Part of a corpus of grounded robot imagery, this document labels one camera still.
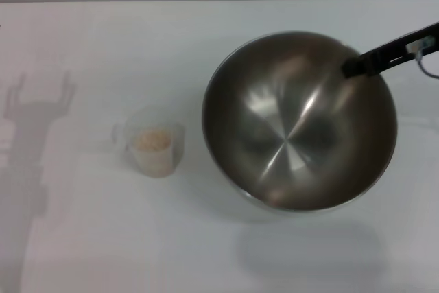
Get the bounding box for stainless steel mixing bowl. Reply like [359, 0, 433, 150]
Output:
[201, 30, 399, 218]

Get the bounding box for clear plastic measuring cup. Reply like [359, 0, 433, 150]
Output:
[112, 107, 186, 179]

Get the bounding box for white rice grains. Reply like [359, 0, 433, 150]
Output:
[132, 128, 171, 153]

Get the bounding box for grey right gripper cable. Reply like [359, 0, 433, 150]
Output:
[414, 49, 439, 80]

